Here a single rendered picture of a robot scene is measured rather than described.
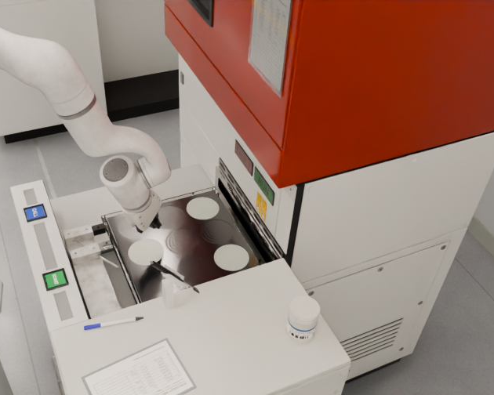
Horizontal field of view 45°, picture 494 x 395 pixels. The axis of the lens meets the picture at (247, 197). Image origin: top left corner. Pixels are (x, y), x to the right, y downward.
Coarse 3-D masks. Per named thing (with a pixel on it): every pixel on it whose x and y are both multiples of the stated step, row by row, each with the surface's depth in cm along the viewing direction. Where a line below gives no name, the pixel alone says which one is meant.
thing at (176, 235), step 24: (120, 216) 180; (168, 216) 181; (216, 216) 182; (120, 240) 173; (168, 240) 174; (192, 240) 175; (216, 240) 175; (240, 240) 176; (168, 264) 167; (192, 264) 168; (216, 264) 168; (144, 288) 161
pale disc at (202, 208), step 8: (192, 200) 187; (200, 200) 187; (208, 200) 187; (192, 208) 184; (200, 208) 184; (208, 208) 185; (216, 208) 185; (192, 216) 182; (200, 216) 182; (208, 216) 182
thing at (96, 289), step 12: (72, 264) 168; (84, 264) 168; (96, 264) 168; (84, 276) 165; (96, 276) 165; (108, 276) 166; (84, 288) 162; (96, 288) 162; (108, 288) 162; (84, 300) 160; (96, 300) 159; (108, 300) 159; (96, 312) 156
